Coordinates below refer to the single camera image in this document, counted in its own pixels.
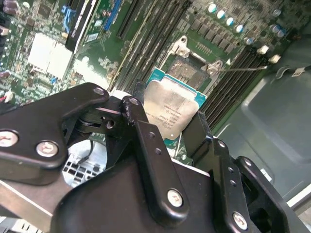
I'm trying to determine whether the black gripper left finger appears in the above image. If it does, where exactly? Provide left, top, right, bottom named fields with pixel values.
left=0, top=80, right=190, bottom=221

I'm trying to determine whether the thin locking lever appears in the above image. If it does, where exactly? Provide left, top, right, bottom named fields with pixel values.
left=220, top=65, right=269, bottom=73

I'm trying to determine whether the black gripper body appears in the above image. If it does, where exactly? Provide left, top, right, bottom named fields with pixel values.
left=52, top=157, right=231, bottom=233

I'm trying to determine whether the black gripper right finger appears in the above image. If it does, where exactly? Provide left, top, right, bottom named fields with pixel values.
left=183, top=110, right=307, bottom=233

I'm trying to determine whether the silver CPU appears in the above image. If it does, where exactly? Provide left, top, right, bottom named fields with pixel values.
left=143, top=67, right=208, bottom=140

